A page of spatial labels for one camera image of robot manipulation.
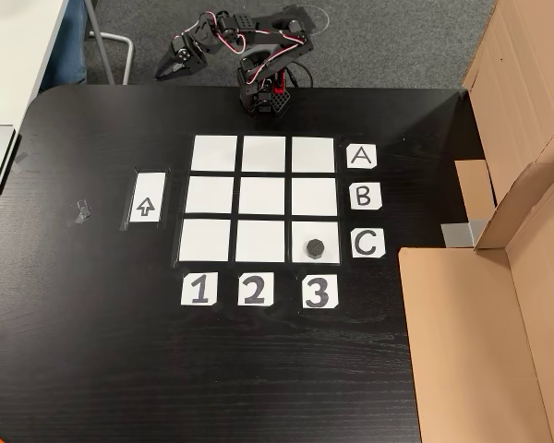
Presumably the paper sheet number 2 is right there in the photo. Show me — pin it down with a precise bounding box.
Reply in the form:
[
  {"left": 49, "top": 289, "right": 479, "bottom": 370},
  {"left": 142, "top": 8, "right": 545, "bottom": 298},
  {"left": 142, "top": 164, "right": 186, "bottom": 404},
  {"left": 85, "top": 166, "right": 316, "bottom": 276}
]
[{"left": 237, "top": 271, "right": 275, "bottom": 307}]

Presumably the white arrow paper sheet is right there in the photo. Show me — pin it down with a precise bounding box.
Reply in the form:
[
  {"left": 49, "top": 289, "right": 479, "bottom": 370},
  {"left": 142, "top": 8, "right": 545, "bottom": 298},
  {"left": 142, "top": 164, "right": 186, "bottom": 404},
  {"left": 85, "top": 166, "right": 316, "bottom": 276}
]
[{"left": 128, "top": 173, "right": 166, "bottom": 224}]

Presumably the paper sheet letter C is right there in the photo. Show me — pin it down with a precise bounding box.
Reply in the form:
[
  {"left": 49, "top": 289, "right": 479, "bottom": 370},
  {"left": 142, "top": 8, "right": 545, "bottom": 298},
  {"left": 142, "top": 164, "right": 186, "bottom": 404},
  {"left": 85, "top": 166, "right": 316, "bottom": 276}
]
[{"left": 350, "top": 228, "right": 387, "bottom": 259}]

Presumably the grey tape strip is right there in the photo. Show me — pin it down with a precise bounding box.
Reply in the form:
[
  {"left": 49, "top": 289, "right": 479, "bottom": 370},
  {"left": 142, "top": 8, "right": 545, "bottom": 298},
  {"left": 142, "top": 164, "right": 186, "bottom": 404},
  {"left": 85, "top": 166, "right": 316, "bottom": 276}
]
[{"left": 441, "top": 220, "right": 488, "bottom": 249}]

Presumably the person's leg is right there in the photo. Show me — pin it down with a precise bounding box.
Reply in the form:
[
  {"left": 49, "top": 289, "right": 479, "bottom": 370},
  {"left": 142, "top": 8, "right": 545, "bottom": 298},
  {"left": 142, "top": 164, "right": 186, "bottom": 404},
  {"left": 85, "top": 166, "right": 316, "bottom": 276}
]
[{"left": 40, "top": 0, "right": 89, "bottom": 87}]

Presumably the paper sheet letter A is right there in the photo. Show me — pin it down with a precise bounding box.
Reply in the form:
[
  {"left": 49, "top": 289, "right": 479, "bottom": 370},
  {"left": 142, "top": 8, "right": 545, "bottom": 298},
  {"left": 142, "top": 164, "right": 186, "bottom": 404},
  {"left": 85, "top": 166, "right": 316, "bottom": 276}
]
[{"left": 346, "top": 143, "right": 379, "bottom": 170}]

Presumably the large brown cardboard sheet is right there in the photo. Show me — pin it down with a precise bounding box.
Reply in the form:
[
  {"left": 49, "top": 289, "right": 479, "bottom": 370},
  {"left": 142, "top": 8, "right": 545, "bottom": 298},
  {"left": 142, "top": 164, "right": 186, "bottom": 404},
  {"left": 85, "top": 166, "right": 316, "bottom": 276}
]
[
  {"left": 454, "top": 0, "right": 554, "bottom": 222},
  {"left": 398, "top": 124, "right": 554, "bottom": 443}
]

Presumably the paper sheet number 1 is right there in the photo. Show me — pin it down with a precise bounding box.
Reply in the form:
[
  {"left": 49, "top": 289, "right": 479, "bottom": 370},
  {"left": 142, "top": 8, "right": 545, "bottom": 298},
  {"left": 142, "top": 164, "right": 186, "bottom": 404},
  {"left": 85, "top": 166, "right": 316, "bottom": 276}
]
[{"left": 180, "top": 271, "right": 218, "bottom": 306}]

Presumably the paper sheet number 3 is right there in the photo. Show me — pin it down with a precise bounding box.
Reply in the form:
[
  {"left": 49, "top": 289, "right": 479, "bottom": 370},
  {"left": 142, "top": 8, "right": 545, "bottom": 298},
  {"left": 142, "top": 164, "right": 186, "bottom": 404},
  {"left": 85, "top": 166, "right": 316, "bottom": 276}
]
[{"left": 302, "top": 274, "right": 340, "bottom": 310}]

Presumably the white paper grid square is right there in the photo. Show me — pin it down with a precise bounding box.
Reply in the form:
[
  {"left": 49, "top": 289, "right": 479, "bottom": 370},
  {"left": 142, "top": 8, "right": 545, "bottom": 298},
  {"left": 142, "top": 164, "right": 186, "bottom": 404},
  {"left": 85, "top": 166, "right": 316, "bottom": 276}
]
[
  {"left": 291, "top": 221, "right": 342, "bottom": 264},
  {"left": 242, "top": 136, "right": 286, "bottom": 173},
  {"left": 291, "top": 177, "right": 339, "bottom": 217},
  {"left": 178, "top": 219, "right": 232, "bottom": 262},
  {"left": 291, "top": 137, "right": 336, "bottom": 174},
  {"left": 235, "top": 220, "right": 286, "bottom": 263},
  {"left": 238, "top": 177, "right": 286, "bottom": 216},
  {"left": 191, "top": 135, "right": 238, "bottom": 172},
  {"left": 186, "top": 176, "right": 235, "bottom": 215}
]

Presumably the grey metal chair frame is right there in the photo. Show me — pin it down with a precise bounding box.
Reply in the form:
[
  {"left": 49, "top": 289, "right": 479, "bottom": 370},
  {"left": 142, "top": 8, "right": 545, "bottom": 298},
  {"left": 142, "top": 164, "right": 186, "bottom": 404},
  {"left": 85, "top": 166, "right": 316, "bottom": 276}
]
[{"left": 83, "top": 0, "right": 135, "bottom": 87}]

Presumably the white table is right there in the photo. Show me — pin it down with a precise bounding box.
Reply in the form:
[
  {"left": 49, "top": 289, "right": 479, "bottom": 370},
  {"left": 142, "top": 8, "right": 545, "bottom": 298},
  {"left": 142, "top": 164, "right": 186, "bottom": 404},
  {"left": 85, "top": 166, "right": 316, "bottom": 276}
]
[{"left": 0, "top": 0, "right": 70, "bottom": 128}]

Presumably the black power cable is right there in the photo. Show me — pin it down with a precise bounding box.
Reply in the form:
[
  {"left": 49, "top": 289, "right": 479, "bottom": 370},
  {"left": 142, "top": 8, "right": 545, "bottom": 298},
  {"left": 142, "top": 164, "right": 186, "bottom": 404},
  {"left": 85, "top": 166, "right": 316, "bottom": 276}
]
[{"left": 285, "top": 62, "right": 315, "bottom": 89}]

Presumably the paper sheet letter B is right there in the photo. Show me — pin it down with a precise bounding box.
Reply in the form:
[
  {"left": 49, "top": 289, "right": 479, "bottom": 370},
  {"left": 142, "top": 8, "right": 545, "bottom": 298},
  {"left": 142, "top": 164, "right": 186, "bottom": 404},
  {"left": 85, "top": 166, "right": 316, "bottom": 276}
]
[{"left": 349, "top": 182, "right": 383, "bottom": 211}]

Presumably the black floor tape patch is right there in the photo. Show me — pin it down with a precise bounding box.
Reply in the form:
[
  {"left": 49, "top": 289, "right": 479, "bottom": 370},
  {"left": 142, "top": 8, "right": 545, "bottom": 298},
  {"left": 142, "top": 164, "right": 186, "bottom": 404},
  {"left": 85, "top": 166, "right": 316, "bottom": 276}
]
[{"left": 285, "top": 3, "right": 322, "bottom": 29}]

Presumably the black red bar clamp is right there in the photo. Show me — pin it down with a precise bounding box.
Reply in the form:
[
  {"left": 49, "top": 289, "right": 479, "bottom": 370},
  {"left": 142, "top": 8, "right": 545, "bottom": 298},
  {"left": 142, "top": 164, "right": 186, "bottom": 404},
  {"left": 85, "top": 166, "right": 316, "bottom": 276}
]
[{"left": 271, "top": 68, "right": 291, "bottom": 93}]

